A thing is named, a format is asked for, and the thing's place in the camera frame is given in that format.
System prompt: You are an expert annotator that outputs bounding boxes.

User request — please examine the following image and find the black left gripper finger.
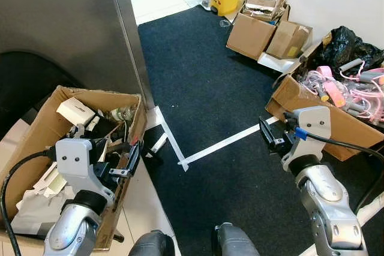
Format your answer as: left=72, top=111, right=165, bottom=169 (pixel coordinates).
left=71, top=123, right=100, bottom=146
left=123, top=141, right=142, bottom=179

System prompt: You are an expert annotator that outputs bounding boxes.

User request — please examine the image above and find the large cardboard rubbish box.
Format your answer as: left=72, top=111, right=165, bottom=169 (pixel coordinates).
left=0, top=85, right=148, bottom=251

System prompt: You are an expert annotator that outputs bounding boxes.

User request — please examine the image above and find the black rubbish bag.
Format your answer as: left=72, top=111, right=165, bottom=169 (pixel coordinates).
left=315, top=26, right=384, bottom=72

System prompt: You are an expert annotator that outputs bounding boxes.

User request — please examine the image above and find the small white carton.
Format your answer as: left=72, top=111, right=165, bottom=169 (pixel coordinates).
left=56, top=97, right=97, bottom=126

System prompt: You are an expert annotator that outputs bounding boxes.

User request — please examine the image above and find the clear plastic bottle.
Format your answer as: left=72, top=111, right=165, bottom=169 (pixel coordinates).
left=111, top=106, right=137, bottom=126

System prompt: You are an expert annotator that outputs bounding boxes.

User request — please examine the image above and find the white foam board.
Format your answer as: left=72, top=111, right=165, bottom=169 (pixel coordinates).
left=257, top=52, right=302, bottom=74

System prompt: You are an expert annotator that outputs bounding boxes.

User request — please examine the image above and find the black carpet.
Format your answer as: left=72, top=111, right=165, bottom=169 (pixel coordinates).
left=137, top=4, right=384, bottom=256

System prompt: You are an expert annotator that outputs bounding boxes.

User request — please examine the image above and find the grey left robot leg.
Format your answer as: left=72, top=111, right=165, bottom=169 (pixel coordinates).
left=128, top=230, right=176, bottom=256

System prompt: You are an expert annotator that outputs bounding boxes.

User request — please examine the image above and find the grey robot leg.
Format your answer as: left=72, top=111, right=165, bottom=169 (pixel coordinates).
left=213, top=222, right=260, bottom=256
left=128, top=230, right=176, bottom=256

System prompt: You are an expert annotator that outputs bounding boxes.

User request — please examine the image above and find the white packaging insert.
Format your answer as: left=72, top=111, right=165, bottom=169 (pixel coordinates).
left=9, top=166, right=76, bottom=236

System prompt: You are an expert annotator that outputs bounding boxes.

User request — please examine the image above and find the cardboard box with yellow label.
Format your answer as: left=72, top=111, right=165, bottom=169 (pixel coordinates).
left=266, top=20, right=313, bottom=60

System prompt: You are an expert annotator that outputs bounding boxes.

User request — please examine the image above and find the plain closed cardboard box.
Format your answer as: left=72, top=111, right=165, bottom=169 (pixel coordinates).
left=226, top=13, right=277, bottom=61

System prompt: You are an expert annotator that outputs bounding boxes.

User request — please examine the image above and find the grey right robot leg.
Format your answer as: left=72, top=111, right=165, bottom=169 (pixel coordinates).
left=213, top=222, right=260, bottom=256

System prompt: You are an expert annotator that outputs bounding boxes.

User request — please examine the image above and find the open cardboard box with packets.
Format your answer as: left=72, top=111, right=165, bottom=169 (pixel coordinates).
left=240, top=0, right=290, bottom=24

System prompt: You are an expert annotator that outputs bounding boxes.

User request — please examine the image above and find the grey metal cabinet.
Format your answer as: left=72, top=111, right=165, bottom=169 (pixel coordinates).
left=0, top=0, right=158, bottom=110

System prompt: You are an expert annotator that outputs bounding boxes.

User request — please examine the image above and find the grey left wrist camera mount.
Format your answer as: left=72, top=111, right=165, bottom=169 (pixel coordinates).
left=54, top=138, right=115, bottom=200

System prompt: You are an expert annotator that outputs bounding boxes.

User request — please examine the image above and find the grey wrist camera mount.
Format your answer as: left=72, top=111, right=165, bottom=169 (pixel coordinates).
left=54, top=138, right=115, bottom=200
left=282, top=106, right=331, bottom=170

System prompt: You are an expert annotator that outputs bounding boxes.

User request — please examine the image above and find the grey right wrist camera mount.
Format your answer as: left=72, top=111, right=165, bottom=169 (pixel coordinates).
left=282, top=106, right=331, bottom=170

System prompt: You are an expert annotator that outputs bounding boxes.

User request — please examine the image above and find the cardboard box with pink ropes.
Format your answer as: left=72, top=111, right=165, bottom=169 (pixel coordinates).
left=265, top=39, right=384, bottom=162

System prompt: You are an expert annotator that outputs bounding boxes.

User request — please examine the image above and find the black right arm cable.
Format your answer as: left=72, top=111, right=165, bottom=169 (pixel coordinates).
left=294, top=127, right=384, bottom=215

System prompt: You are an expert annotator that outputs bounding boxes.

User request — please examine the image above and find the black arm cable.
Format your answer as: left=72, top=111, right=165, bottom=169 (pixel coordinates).
left=0, top=148, right=58, bottom=256
left=294, top=127, right=384, bottom=215

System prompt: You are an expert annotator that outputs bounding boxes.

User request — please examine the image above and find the pink strap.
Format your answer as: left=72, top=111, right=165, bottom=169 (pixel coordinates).
left=317, top=65, right=337, bottom=82

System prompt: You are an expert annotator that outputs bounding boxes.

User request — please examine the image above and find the grey rope handle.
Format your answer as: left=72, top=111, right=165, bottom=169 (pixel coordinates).
left=340, top=59, right=365, bottom=72

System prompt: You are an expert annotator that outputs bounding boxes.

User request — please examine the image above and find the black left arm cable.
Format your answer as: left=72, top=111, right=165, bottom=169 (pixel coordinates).
left=0, top=148, right=58, bottom=256

